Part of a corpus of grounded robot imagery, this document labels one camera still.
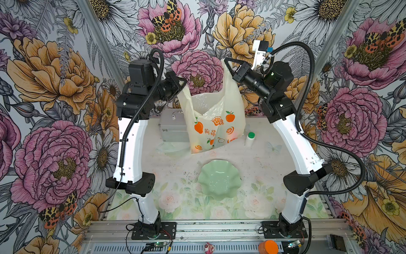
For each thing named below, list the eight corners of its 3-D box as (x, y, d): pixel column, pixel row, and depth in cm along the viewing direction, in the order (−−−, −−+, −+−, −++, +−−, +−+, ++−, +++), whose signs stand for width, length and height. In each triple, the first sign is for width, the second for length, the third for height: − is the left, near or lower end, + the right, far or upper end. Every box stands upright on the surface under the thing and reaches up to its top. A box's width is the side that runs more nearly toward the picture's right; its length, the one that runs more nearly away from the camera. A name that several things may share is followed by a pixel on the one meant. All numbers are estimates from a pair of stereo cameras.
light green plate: (197, 200, 85) (197, 196, 81) (199, 164, 99) (198, 160, 95) (242, 200, 85) (243, 196, 81) (237, 164, 99) (238, 160, 95)
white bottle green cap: (245, 146, 106) (247, 138, 100) (245, 139, 110) (248, 131, 103) (251, 147, 106) (254, 139, 99) (252, 140, 109) (255, 132, 103)
